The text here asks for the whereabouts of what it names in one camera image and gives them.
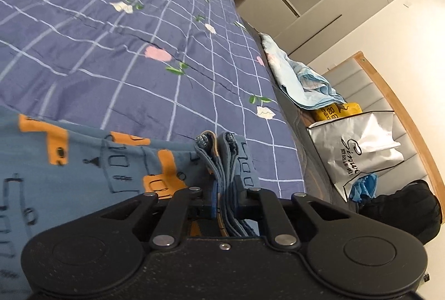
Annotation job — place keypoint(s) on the black bag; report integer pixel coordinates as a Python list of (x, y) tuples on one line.
[(406, 209)]

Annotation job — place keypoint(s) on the blue plastic bag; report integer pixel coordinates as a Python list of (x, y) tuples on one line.
[(363, 187)]

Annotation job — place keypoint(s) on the purple checked floral blanket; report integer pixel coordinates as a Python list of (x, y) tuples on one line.
[(104, 42)]

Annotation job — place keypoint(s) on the dark grey quilted mattress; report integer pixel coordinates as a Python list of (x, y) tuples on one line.
[(314, 175)]

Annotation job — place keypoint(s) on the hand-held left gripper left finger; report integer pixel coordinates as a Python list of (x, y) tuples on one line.
[(212, 199)]

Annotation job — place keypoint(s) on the wooden padded headboard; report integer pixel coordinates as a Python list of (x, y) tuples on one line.
[(382, 91)]

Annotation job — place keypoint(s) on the blue car print pants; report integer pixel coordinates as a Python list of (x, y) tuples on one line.
[(87, 161)]

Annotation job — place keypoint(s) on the yellow packet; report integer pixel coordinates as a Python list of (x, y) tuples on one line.
[(333, 112)]

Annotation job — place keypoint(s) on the white shopping bag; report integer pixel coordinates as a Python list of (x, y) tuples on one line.
[(358, 147)]

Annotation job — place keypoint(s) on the light blue crumpled cloth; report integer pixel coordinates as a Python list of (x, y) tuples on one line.
[(295, 77)]

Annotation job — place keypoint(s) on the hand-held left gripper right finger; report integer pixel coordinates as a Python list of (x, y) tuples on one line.
[(240, 197)]

